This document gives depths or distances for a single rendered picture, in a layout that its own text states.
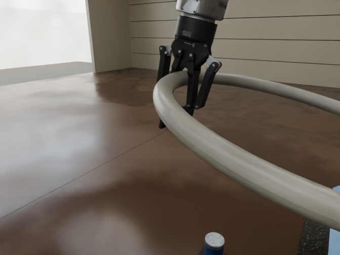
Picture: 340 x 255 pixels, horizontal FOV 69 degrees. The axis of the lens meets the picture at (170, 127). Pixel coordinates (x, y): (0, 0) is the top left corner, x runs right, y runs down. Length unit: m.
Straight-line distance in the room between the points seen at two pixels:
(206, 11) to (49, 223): 1.66
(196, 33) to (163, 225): 1.39
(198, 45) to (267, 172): 0.32
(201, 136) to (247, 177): 0.06
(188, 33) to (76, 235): 1.47
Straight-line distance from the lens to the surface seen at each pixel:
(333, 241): 0.61
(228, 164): 0.23
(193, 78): 0.49
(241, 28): 6.99
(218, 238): 1.43
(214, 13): 0.46
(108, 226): 1.73
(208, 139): 0.24
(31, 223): 1.93
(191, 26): 0.46
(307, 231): 0.67
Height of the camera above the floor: 1.15
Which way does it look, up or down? 21 degrees down
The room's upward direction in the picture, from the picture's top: straight up
